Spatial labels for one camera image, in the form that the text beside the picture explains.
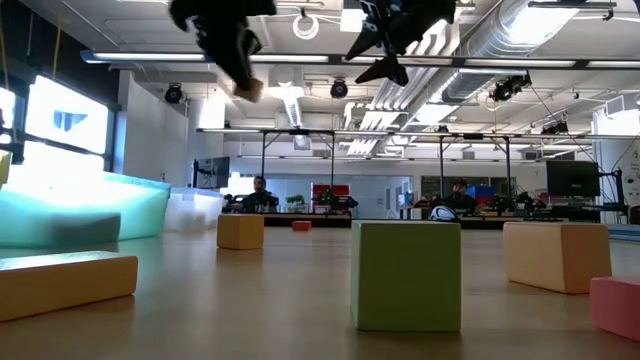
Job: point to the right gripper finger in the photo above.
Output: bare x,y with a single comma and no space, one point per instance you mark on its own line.
370,41
390,67

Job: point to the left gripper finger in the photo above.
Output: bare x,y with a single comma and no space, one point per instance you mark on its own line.
240,67

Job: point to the orange cube block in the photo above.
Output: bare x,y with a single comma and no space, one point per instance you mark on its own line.
557,257
240,232
250,91

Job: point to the red rectangular block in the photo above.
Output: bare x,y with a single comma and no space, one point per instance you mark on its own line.
617,307
301,226

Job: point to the green cube block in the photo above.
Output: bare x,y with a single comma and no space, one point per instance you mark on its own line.
405,275

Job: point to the long orange block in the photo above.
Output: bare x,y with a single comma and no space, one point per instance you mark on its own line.
65,287

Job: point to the white ceiling baffles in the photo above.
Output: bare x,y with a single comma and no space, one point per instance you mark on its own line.
385,115

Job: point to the black ceiling spotlight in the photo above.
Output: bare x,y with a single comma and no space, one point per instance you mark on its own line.
555,128
510,87
339,89
173,93

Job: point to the long light bar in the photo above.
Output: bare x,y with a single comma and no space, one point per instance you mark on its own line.
150,56

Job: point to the black monitor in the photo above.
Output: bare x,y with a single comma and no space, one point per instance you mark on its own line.
212,172
572,178

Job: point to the person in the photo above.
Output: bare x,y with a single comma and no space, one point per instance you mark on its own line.
460,200
260,200

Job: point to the red cart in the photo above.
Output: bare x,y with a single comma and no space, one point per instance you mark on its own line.
330,190

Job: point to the small green background plant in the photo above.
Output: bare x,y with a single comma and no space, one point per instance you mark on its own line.
295,201

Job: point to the clear plastic bin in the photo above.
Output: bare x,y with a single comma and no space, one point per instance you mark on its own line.
195,210

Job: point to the white and black helmet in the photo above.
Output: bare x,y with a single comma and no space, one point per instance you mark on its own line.
442,213

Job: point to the teal plastic bin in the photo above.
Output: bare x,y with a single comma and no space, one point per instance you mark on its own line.
135,210

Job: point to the bright window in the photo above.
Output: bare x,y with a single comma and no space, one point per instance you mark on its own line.
65,120

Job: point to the yellow plastic bin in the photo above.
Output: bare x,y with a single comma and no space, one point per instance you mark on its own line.
4,167

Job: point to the black background station frame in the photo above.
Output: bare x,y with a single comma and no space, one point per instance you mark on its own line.
298,132
472,136

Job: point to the silver ventilation duct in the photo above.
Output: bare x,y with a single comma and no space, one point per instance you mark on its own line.
480,80

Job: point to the black aluminium table frame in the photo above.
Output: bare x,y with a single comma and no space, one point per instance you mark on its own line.
325,222

